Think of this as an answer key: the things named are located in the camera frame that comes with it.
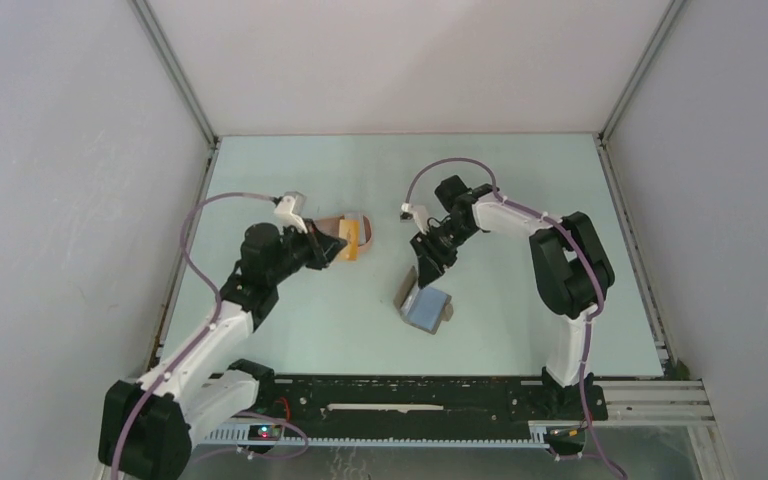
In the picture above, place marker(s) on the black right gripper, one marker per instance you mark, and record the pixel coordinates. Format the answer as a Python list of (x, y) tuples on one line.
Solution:
[(431, 265)]

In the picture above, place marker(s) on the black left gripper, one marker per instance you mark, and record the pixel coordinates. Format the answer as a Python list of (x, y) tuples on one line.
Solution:
[(322, 248)]

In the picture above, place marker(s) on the peach plastic card tray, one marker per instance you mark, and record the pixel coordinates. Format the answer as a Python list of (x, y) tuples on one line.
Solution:
[(330, 225)]

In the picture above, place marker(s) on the orange credit card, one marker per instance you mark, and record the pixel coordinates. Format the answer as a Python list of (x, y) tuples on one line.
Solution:
[(349, 231)]

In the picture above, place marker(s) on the taupe leather card holder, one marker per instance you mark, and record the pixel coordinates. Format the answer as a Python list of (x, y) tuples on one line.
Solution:
[(423, 308)]

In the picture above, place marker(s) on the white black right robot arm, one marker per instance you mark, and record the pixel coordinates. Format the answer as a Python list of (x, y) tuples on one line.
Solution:
[(572, 271)]

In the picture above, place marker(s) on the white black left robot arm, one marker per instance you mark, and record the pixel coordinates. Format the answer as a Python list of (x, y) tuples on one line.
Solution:
[(150, 426)]

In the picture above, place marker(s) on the stack of credit cards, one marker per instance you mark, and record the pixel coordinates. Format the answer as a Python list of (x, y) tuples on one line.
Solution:
[(354, 216)]

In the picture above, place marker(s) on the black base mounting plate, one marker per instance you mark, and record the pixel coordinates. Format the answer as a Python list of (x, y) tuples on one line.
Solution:
[(426, 408)]

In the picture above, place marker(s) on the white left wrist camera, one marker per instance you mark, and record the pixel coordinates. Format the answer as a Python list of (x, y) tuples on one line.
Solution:
[(288, 210)]

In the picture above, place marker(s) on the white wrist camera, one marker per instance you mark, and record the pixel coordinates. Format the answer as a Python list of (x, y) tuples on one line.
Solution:
[(288, 210), (418, 214)]

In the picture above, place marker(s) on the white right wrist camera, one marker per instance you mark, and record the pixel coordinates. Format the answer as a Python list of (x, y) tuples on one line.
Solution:
[(418, 214)]

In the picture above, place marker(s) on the white cable duct strip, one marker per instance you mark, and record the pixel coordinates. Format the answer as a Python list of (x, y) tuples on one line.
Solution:
[(238, 434)]

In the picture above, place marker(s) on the aluminium frame rail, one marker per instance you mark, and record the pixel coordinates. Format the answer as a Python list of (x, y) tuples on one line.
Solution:
[(681, 403)]

